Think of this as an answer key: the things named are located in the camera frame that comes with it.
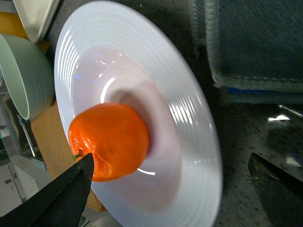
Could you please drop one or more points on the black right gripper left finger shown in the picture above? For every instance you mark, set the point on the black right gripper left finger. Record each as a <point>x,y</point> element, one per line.
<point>59,204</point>

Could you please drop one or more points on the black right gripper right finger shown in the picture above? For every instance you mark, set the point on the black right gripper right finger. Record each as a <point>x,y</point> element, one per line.
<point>280,194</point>

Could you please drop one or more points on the orange fruit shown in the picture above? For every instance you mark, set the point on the orange fruit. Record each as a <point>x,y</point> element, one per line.
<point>115,135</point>

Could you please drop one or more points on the white ridged plate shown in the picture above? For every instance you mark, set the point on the white ridged plate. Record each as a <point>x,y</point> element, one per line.
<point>108,52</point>

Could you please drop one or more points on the light green bowl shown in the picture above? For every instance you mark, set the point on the light green bowl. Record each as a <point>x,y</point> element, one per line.
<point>28,75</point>

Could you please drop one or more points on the grey folded cloth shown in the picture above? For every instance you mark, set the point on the grey folded cloth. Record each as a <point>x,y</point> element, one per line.
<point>254,48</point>

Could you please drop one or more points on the cream bear tray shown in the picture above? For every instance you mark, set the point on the cream bear tray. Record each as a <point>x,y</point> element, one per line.
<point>36,16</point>

